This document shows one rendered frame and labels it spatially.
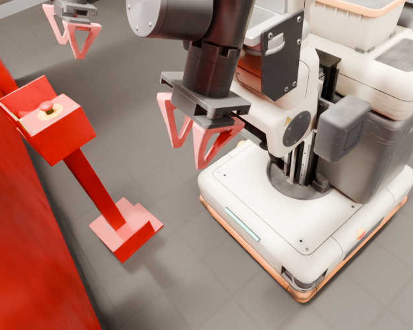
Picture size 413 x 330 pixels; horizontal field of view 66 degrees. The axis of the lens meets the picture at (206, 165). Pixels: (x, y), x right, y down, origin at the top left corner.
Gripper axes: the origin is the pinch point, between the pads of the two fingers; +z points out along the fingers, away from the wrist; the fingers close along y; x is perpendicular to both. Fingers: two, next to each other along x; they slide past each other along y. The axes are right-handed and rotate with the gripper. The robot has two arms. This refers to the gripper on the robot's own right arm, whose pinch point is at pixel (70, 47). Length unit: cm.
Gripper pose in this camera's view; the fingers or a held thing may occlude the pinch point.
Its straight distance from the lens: 77.0
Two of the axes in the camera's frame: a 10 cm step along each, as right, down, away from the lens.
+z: -2.3, 8.2, 5.2
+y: 6.2, 5.4, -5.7
